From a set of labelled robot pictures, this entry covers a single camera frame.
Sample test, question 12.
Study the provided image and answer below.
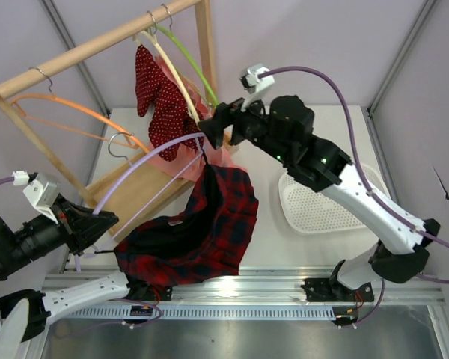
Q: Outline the red plaid skirt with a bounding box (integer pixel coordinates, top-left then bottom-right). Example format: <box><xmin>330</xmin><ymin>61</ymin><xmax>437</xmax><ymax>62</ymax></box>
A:
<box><xmin>114</xmin><ymin>163</ymin><xmax>259</xmax><ymax>287</ymax></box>

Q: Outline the cream plastic hanger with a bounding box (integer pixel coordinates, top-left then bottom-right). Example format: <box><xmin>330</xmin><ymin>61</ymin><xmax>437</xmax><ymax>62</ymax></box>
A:
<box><xmin>132</xmin><ymin>31</ymin><xmax>200</xmax><ymax>123</ymax></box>

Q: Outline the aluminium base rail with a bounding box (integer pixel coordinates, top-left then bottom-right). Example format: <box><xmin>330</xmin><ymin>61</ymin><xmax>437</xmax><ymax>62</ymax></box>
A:
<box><xmin>40</xmin><ymin>266</ymin><xmax>446</xmax><ymax>307</ymax></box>

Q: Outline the red polka dot skirt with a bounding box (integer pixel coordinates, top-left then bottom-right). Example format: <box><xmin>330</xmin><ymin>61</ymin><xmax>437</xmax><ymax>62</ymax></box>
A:
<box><xmin>135</xmin><ymin>45</ymin><xmax>199</xmax><ymax>147</ymax></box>

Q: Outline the white perforated plastic basket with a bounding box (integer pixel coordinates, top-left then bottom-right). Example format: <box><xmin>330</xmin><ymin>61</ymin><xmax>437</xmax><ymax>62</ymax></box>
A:
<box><xmin>278</xmin><ymin>162</ymin><xmax>390</xmax><ymax>235</ymax></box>

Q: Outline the aluminium frame post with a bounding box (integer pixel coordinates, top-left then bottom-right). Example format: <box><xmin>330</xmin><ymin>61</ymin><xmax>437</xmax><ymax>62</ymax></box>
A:
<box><xmin>367</xmin><ymin>0</ymin><xmax>441</xmax><ymax>117</ymax></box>

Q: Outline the orange plastic hanger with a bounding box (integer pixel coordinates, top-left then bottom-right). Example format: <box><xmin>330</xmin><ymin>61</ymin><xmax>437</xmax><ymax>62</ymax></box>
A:
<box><xmin>10</xmin><ymin>93</ymin><xmax>150</xmax><ymax>154</ymax></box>

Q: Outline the green plastic hanger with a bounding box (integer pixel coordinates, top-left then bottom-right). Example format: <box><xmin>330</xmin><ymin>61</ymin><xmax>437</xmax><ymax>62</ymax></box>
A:
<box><xmin>158</xmin><ymin>26</ymin><xmax>218</xmax><ymax>107</ymax></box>

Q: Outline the white slotted cable duct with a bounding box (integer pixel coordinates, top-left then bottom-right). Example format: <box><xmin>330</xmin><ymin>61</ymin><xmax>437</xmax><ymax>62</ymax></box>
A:
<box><xmin>68</xmin><ymin>303</ymin><xmax>335</xmax><ymax>321</ymax></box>

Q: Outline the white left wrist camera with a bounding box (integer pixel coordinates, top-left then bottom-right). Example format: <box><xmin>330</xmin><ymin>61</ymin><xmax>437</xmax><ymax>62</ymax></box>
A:
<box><xmin>12</xmin><ymin>171</ymin><xmax>61</xmax><ymax>224</ymax></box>

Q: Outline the purple plastic hanger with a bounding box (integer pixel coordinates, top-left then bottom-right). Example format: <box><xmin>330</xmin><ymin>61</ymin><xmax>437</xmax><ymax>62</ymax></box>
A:
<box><xmin>75</xmin><ymin>133</ymin><xmax>204</xmax><ymax>269</ymax></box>

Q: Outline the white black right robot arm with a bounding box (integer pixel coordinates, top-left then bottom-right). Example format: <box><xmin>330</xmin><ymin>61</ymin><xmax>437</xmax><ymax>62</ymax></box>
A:
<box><xmin>198</xmin><ymin>96</ymin><xmax>440</xmax><ymax>301</ymax></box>

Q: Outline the pink skirt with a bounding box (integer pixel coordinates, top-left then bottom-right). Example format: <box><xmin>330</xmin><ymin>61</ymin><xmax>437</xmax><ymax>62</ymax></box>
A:
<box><xmin>147</xmin><ymin>73</ymin><xmax>245</xmax><ymax>182</ymax></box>

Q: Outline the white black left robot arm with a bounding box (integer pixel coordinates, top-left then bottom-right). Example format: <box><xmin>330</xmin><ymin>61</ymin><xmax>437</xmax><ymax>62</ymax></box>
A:
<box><xmin>0</xmin><ymin>195</ymin><xmax>144</xmax><ymax>341</ymax></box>

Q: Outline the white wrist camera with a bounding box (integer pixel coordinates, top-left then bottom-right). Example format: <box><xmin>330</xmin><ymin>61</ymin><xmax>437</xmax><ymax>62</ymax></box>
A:
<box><xmin>12</xmin><ymin>171</ymin><xmax>61</xmax><ymax>224</ymax></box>
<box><xmin>239</xmin><ymin>63</ymin><xmax>275</xmax><ymax>112</ymax></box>

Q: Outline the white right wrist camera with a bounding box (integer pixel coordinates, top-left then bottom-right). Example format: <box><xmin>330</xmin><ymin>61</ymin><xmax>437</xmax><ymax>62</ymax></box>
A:
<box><xmin>239</xmin><ymin>63</ymin><xmax>275</xmax><ymax>112</ymax></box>

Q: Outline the wooden clothes rack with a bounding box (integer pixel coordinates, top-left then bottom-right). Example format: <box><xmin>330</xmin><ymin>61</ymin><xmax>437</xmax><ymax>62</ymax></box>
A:
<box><xmin>0</xmin><ymin>0</ymin><xmax>240</xmax><ymax>210</ymax></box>

